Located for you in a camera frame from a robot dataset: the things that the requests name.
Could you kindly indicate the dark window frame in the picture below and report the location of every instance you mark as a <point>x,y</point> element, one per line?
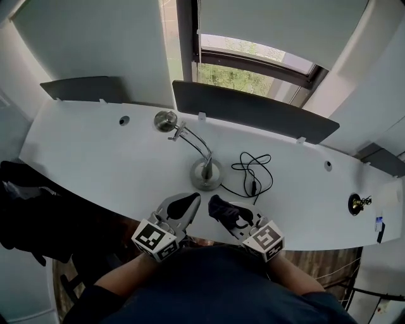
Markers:
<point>253,60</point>

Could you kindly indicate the person's dark blue shirt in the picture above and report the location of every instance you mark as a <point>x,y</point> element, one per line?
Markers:
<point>215,291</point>

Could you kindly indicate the white divider clip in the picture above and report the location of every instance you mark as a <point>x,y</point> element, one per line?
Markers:
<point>301,140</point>
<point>202,115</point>

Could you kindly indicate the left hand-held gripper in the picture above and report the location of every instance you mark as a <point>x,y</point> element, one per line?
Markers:
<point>155,239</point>

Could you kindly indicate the person's left forearm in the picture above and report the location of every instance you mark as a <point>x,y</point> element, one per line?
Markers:
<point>126,275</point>

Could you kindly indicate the black bag on chair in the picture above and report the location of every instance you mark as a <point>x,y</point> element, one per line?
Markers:
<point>47,215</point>

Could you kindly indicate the short dark grey desk divider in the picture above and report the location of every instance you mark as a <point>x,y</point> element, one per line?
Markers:
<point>384,159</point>
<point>85,89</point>

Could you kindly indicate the person's right forearm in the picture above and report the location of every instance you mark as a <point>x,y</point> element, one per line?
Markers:
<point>294,275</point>

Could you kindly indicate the white roller blind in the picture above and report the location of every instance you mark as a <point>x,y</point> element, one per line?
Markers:
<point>284,25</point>

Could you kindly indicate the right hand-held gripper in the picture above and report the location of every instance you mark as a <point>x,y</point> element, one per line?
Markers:
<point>265,240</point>

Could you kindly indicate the dark cloth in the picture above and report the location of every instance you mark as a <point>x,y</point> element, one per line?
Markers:
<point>221,207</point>

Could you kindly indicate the silver desk lamp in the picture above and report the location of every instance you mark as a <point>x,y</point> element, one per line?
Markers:
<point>206,173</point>

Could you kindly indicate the small blue and white card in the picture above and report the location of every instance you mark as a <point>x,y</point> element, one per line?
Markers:
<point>378,224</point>

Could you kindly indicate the long dark grey desk divider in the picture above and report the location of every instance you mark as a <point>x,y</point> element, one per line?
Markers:
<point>253,109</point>

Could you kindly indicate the small brass and black ornament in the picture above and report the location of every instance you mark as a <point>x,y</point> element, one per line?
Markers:
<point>355,203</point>

